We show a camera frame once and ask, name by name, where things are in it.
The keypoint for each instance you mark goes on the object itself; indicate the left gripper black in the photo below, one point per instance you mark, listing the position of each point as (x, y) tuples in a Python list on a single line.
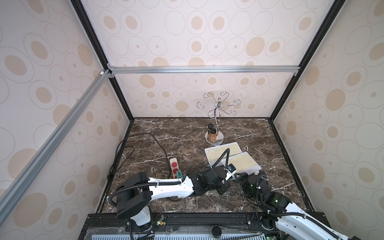
[(225, 187)]

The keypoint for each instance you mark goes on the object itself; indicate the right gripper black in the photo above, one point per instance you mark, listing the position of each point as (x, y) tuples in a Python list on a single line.
[(246, 180)]

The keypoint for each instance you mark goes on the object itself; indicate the white keyboard yellow keys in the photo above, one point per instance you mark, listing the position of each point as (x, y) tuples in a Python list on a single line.
[(214, 153), (244, 163)]

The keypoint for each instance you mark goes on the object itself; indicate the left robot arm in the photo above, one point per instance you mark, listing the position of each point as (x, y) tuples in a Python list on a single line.
[(131, 199)]

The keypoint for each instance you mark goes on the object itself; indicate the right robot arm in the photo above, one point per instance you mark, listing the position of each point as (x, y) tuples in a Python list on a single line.
[(288, 216)]

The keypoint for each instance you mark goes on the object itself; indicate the teal USB charger adapter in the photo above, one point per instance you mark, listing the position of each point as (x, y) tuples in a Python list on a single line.
[(179, 174)]

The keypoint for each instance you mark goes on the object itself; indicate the beige power strip red sockets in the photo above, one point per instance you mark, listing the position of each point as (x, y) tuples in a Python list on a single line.
[(174, 167)]

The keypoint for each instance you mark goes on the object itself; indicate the orange spice bottle black cap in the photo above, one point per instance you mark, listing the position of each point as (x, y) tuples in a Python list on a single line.
[(212, 135)]

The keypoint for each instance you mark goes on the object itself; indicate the black round knob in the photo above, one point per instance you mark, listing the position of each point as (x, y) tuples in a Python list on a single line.
[(216, 232)]

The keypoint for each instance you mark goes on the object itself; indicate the rear spice bottle black cap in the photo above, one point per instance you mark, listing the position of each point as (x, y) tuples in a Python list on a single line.
[(210, 127)]

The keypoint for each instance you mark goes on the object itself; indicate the chrome hook stand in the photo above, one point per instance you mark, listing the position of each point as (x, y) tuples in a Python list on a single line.
[(216, 113)]

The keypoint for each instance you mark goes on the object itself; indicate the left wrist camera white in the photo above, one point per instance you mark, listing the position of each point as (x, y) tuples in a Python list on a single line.
[(231, 172)]

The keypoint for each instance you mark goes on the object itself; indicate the back aluminium frame bar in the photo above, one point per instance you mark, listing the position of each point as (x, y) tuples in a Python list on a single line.
[(204, 70)]

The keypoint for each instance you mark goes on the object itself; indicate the aluminium frame bar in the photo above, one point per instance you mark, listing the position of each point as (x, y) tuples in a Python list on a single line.
[(204, 70), (21, 184)]

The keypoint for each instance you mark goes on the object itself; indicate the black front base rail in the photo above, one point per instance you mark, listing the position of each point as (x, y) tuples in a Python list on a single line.
[(191, 226)]

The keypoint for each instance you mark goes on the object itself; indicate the left aluminium frame bar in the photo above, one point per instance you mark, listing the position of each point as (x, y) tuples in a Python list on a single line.
[(21, 184)]

